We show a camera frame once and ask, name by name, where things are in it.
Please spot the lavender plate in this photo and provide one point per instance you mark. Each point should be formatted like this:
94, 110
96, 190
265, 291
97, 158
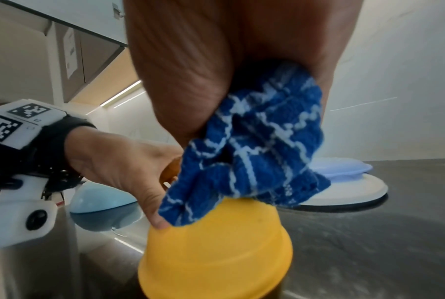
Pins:
344, 168

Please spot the led light strip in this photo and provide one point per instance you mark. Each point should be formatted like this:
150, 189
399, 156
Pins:
122, 93

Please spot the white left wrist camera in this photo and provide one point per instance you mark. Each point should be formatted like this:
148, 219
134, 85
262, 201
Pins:
15, 216

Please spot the yellow bowl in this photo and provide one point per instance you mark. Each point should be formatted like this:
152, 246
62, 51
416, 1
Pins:
222, 251

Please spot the person's right hand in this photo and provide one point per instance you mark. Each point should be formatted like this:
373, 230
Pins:
207, 52

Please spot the left wrist marker band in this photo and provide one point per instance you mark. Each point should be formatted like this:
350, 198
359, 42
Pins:
30, 137

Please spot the person's left hand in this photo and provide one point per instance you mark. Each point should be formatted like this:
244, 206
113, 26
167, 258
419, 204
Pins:
119, 163

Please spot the blue striped cloth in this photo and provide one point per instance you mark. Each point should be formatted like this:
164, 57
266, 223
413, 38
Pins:
244, 152

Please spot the light blue bowl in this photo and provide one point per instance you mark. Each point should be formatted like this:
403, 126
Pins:
100, 207

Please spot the speckled white plate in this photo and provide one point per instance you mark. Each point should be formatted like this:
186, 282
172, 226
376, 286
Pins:
359, 190

